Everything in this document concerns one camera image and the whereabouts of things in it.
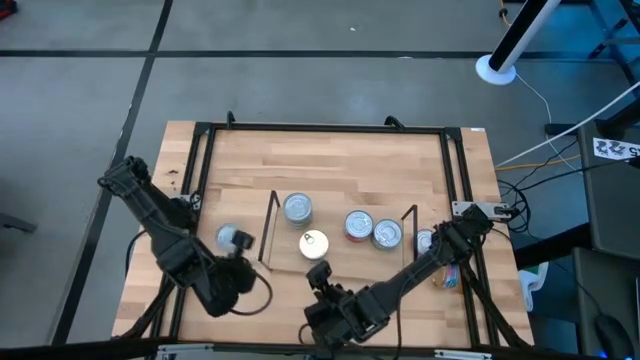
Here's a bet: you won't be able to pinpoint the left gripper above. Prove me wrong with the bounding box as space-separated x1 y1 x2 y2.
201 228 258 318

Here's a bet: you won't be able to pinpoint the black desk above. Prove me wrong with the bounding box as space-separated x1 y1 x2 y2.
577 119 640 261
572 247 640 360

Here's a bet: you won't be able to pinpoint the silver top seafood can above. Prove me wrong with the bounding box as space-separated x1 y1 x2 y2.
415 228 436 257

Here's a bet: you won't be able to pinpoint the thick white cable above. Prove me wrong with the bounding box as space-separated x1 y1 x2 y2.
494 79 640 169

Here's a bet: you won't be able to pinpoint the red label seafood can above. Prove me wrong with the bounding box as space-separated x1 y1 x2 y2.
343 209 376 244

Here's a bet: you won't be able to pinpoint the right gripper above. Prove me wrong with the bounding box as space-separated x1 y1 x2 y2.
302 258 384 352

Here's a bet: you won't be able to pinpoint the white green bag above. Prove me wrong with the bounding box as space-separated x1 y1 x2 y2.
517 260 550 312

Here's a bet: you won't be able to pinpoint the gold top seafood can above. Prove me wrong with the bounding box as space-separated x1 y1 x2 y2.
298 229 331 262

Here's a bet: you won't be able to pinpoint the thin white cable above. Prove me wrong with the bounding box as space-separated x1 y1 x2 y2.
513 73 576 171

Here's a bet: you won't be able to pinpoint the printed paper tag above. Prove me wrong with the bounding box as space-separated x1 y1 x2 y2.
592 137 640 161

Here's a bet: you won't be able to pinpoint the black computer mouse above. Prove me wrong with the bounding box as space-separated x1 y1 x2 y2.
593 313 636 359

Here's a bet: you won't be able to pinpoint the grey chair leg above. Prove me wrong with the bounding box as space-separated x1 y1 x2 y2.
0 212 39 234

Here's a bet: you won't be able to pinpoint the black desk foot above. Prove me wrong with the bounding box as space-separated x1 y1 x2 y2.
543 97 640 139
513 222 592 271

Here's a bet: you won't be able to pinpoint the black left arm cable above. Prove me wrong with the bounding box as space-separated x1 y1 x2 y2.
232 269 275 318

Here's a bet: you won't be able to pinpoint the silver arm base bracket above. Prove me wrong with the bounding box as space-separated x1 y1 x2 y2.
451 199 514 220
175 192 202 210

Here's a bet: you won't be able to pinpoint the silver crossbar bracket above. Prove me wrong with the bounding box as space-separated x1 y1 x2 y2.
433 348 494 360
155 342 217 360

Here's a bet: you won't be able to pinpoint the black metal table legs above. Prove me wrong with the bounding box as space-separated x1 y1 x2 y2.
564 0 640 86

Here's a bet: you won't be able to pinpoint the black table frame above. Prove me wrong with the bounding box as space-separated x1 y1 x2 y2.
113 121 534 351

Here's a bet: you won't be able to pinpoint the pale label seafood can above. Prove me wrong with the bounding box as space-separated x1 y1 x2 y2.
371 218 404 252

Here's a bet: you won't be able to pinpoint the black rig crossbar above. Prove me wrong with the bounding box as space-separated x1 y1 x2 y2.
0 338 640 360

